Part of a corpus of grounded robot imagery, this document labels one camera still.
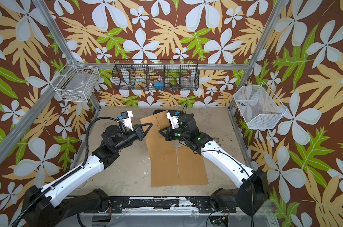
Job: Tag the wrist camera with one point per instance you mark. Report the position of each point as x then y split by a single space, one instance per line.
173 117
125 121

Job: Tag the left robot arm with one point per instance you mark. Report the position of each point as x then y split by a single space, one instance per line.
48 205

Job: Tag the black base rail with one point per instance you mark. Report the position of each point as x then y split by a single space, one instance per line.
196 204

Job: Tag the white wire basket right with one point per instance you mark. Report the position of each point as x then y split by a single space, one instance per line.
259 106

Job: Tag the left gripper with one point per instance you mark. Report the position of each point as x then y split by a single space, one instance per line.
138 132

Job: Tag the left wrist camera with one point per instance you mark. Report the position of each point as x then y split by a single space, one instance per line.
125 121

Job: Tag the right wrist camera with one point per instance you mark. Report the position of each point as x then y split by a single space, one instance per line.
173 117

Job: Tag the black wire basket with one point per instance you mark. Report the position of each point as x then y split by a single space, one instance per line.
176 75

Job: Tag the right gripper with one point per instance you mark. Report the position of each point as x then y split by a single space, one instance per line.
165 135

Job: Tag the black tool case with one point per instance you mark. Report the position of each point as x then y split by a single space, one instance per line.
160 112

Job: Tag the white wire basket left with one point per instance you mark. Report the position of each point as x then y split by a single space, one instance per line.
76 83

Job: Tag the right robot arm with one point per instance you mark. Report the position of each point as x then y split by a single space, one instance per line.
251 190

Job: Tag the blue item in basket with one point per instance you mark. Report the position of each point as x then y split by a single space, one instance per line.
158 85

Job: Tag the white wire basket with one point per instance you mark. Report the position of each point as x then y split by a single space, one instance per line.
259 106
76 83

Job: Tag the brown file bag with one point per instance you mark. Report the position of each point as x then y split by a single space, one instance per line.
164 169
154 140
191 167

